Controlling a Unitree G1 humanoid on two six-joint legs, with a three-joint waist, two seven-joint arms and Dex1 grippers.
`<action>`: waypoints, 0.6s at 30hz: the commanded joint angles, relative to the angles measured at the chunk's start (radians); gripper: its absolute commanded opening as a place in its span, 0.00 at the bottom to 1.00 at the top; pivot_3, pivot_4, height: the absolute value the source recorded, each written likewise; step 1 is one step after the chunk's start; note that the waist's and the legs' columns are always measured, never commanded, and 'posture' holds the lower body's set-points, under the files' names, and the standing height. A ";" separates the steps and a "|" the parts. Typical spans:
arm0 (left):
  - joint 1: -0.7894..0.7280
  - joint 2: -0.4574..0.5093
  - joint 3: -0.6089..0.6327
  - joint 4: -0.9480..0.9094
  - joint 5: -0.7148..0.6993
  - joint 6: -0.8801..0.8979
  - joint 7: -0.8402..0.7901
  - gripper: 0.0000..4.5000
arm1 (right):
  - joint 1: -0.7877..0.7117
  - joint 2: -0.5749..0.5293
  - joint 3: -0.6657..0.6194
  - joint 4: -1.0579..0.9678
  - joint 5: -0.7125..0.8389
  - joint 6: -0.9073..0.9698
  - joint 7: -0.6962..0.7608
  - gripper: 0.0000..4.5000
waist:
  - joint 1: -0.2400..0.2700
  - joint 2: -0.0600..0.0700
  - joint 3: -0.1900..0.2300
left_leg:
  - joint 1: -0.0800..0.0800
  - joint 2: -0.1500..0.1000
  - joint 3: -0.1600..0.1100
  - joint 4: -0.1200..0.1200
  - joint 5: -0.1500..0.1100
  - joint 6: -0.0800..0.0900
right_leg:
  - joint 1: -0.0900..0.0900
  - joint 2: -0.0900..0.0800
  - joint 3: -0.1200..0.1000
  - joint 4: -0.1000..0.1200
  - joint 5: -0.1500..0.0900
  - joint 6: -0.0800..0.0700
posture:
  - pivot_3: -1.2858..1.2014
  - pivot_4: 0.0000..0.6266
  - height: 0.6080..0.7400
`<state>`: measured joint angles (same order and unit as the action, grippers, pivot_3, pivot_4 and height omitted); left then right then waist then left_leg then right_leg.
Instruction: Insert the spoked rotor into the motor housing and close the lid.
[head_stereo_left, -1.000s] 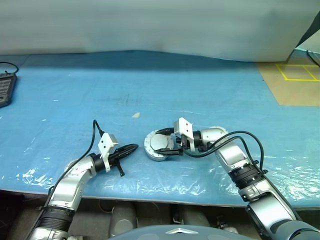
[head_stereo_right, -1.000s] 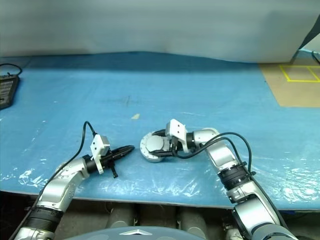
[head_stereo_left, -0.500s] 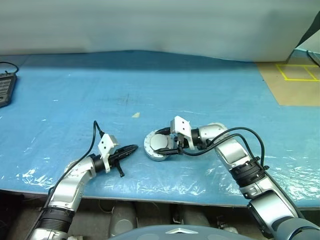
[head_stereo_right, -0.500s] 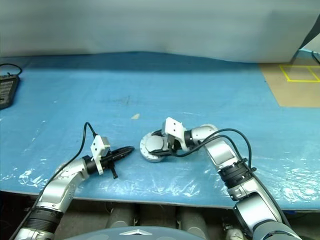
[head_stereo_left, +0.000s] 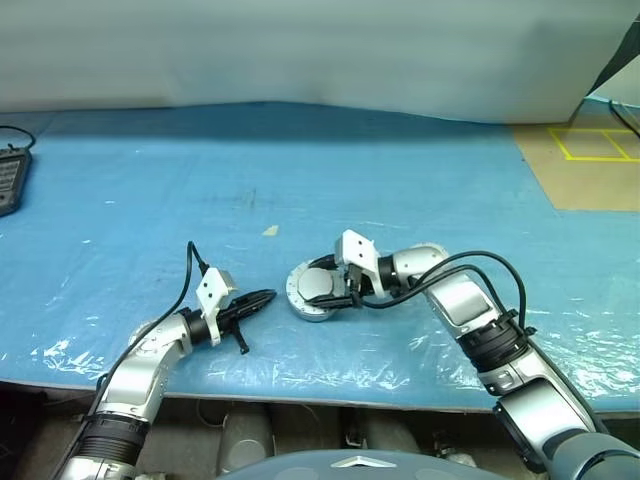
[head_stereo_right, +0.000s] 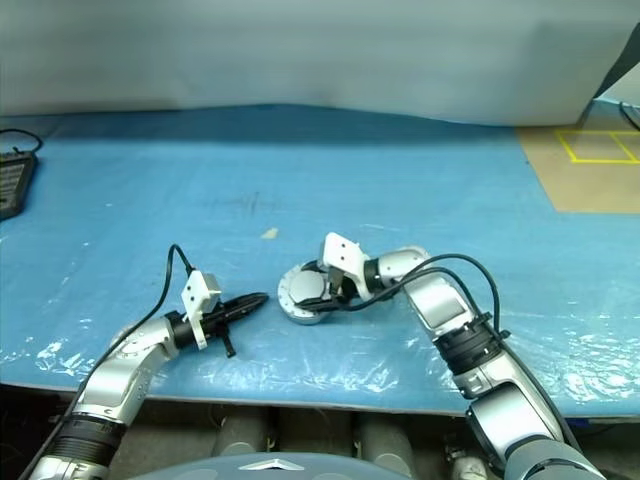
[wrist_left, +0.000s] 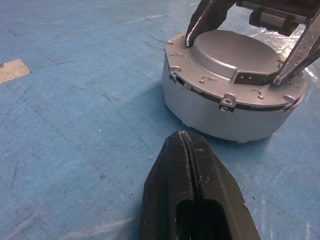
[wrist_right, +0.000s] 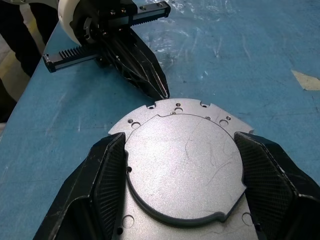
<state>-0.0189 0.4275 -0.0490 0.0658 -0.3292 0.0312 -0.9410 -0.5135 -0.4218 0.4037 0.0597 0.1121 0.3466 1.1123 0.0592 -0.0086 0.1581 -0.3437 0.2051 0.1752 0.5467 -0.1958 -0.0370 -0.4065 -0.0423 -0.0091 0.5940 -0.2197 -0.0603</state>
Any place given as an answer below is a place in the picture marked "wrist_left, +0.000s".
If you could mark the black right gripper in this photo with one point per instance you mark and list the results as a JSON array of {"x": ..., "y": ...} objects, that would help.
[{"x": 270, "y": 17}]

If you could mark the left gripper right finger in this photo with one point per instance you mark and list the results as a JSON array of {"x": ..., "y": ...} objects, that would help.
[{"x": 220, "y": 190}]

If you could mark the beige tape piece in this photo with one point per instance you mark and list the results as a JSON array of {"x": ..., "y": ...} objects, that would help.
[{"x": 13, "y": 71}]

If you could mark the blue table mat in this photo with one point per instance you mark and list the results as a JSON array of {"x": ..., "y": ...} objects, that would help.
[{"x": 62, "y": 125}]

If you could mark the silver motor stator housing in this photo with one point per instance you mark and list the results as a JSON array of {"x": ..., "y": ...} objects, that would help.
[{"x": 212, "y": 120}]

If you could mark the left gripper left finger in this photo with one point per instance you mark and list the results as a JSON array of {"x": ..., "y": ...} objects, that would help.
[{"x": 165, "y": 190}]

